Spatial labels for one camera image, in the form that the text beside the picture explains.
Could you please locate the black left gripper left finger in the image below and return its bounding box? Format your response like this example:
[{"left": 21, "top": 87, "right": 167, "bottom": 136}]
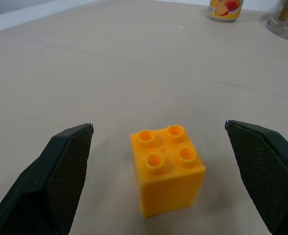
[{"left": 0, "top": 123, "right": 94, "bottom": 235}]

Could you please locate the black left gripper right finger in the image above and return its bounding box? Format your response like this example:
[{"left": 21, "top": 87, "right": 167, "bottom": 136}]
[{"left": 224, "top": 119, "right": 288, "bottom": 235}]

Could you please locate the orange studded building block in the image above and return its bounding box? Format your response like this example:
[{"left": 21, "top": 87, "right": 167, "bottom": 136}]
[{"left": 130, "top": 124, "right": 206, "bottom": 218}]

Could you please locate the yellow fruit drink can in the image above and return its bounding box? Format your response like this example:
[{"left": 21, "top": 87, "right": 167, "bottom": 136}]
[{"left": 208, "top": 0, "right": 244, "bottom": 23}]

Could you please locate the clear glass jar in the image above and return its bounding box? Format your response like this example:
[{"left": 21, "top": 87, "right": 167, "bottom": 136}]
[{"left": 266, "top": 0, "right": 288, "bottom": 45}]

